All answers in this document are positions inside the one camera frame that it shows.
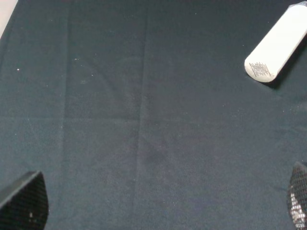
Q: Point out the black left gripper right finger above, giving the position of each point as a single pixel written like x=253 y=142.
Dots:
x=297 y=196

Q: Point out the black tablecloth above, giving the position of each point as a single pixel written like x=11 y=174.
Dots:
x=141 y=116

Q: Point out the white wrapped cylinder roll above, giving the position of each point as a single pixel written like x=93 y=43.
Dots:
x=271 y=54

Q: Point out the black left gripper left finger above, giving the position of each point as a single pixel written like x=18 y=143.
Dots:
x=24 y=203

